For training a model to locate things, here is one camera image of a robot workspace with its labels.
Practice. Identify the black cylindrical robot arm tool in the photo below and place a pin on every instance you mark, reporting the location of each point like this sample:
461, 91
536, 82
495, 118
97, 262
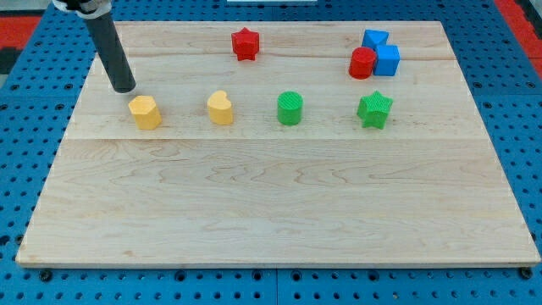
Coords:
97, 17

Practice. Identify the yellow hexagon block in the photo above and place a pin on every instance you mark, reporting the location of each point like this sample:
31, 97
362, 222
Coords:
145, 112

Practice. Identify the wooden board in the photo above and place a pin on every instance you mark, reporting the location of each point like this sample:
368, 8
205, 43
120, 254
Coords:
426, 191

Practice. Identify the green cylinder block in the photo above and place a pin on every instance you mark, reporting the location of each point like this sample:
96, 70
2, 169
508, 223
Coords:
290, 104

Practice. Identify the yellow heart block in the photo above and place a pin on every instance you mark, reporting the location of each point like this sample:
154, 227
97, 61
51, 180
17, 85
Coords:
220, 108

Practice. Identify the green star block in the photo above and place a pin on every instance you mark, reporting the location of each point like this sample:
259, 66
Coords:
374, 109

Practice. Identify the red star block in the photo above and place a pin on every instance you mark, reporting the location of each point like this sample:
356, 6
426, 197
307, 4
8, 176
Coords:
245, 44

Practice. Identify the red cylinder block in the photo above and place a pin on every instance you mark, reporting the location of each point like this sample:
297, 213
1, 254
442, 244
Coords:
362, 62

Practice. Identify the blue cube block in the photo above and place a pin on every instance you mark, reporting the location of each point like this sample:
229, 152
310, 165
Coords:
387, 61

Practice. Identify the blue triangle block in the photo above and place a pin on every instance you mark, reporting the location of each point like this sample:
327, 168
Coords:
374, 38

